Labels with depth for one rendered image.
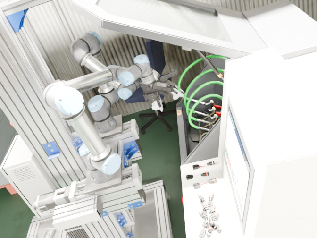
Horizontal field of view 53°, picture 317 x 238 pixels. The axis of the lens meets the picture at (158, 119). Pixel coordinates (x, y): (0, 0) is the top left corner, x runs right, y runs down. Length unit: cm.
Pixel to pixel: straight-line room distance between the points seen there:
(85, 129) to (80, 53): 61
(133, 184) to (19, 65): 89
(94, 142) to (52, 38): 249
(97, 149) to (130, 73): 42
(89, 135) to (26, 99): 45
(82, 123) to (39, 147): 54
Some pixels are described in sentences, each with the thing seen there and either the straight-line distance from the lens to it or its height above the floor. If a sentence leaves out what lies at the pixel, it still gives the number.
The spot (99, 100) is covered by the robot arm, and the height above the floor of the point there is 127.
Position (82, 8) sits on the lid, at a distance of 152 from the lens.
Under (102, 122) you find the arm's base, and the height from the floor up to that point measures 112.
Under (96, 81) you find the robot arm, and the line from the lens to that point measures 169.
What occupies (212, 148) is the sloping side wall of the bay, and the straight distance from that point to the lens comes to 179.
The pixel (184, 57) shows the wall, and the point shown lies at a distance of 409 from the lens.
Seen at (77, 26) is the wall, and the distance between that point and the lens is 395.
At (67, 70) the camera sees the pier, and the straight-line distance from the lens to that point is 406.
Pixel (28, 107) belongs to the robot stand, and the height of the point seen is 153.
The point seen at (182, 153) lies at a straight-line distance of 196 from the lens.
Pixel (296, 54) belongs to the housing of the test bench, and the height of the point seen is 148.
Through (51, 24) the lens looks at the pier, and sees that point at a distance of 389.
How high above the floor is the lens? 221
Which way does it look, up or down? 33 degrees down
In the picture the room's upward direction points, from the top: 20 degrees counter-clockwise
